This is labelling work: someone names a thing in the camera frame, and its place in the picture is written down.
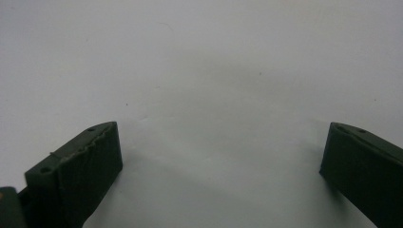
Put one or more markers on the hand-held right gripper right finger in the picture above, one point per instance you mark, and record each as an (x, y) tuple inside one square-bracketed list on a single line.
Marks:
[(367, 171)]

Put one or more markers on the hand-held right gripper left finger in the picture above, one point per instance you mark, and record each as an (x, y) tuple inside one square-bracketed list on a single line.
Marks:
[(79, 180)]

